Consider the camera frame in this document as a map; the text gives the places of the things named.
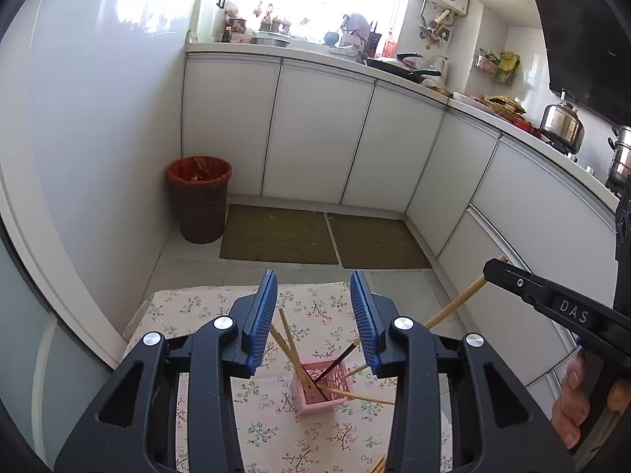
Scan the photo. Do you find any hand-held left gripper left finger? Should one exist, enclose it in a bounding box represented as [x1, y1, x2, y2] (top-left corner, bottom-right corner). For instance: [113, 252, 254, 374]
[54, 270, 278, 473]

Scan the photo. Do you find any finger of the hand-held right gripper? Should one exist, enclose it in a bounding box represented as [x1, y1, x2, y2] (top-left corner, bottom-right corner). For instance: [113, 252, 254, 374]
[483, 257, 617, 350]

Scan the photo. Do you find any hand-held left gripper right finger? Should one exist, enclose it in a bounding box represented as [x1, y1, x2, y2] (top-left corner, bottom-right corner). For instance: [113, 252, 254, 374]
[350, 270, 575, 473]

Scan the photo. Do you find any black chopstick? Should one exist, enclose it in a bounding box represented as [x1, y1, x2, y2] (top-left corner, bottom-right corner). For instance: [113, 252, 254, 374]
[314, 339, 360, 385]

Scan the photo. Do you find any bunch of wooden chopsticks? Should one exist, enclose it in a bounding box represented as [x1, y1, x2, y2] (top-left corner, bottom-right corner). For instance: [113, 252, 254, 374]
[269, 308, 396, 406]

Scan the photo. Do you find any pink perforated utensil holder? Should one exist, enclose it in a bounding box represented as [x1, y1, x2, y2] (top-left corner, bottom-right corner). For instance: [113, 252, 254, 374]
[290, 361, 357, 417]

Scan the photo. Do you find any person's right hand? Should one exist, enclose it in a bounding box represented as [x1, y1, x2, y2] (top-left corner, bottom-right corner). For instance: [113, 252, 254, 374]
[551, 350, 592, 450]

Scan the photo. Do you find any white base cabinet with drawers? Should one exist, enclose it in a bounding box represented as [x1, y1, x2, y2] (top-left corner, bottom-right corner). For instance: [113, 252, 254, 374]
[404, 99, 631, 390]

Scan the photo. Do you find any floral tablecloth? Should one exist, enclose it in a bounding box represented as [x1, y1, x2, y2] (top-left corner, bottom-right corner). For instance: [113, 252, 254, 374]
[123, 281, 454, 473]

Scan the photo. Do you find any steel steamer pot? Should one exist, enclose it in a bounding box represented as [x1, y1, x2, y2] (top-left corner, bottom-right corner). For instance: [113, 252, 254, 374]
[607, 125, 631, 193]

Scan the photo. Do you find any brown trash bin red liner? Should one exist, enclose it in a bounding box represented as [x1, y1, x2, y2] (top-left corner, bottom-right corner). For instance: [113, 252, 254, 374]
[166, 156, 232, 244]

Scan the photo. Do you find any steel kettle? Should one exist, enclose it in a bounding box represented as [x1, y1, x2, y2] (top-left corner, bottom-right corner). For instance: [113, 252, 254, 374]
[540, 89, 586, 155]

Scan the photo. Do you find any white base cabinet with doors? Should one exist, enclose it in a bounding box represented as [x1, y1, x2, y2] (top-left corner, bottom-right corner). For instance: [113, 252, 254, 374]
[181, 42, 449, 215]

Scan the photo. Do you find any woven basket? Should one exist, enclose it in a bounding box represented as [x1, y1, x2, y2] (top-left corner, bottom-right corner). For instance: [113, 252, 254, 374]
[485, 95, 526, 119]

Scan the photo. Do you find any frosted glass sliding door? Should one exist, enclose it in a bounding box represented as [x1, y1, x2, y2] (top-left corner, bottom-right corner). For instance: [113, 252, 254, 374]
[0, 158, 129, 473]

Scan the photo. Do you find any yellow packet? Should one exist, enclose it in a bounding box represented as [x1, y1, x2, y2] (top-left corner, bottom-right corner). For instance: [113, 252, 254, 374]
[495, 50, 521, 84]

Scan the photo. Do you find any black range hood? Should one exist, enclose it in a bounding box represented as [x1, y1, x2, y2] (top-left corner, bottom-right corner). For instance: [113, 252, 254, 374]
[528, 0, 631, 126]

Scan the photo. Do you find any black frying pan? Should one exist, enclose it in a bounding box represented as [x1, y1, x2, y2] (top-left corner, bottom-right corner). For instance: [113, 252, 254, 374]
[367, 53, 442, 84]

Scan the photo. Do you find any metal basin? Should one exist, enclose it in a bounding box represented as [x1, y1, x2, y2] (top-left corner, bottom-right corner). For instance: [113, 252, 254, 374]
[251, 32, 291, 47]

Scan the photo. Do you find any white plastic bag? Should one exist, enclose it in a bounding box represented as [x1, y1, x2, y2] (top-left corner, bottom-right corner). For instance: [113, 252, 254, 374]
[342, 12, 370, 45]

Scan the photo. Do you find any group of small jars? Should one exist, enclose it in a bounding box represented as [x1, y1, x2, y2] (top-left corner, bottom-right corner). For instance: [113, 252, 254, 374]
[224, 0, 291, 40]

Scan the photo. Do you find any pale cutting board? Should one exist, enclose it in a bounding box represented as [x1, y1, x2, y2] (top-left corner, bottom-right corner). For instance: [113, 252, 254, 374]
[190, 0, 220, 45]

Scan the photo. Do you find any wall rack with packets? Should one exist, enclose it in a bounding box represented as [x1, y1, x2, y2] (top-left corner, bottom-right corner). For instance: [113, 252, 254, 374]
[476, 49, 501, 74]

